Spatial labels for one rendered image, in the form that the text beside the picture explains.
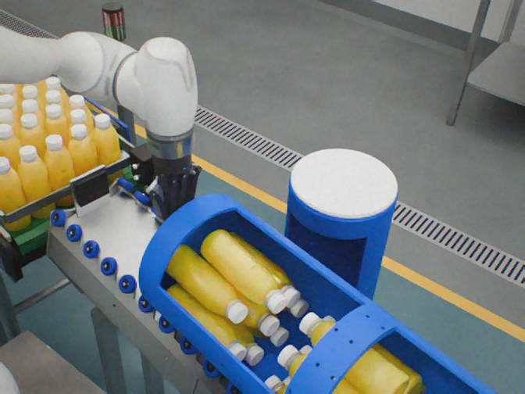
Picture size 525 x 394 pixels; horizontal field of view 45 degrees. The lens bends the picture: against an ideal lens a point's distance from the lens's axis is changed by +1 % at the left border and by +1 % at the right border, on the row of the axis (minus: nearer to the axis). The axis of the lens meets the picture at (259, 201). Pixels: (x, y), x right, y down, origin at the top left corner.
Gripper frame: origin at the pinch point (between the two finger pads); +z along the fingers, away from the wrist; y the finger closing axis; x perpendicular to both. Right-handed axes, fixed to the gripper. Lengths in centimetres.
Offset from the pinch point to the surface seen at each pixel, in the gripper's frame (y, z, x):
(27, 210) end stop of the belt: 13, 20, -46
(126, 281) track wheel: 8.4, 18.8, -9.2
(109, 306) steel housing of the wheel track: 11.3, 29.7, -13.7
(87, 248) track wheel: 9.1, 19.2, -24.1
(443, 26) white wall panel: -321, 103, -122
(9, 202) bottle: 16, 16, -48
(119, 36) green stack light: -37, -2, -74
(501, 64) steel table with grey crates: -276, 87, -56
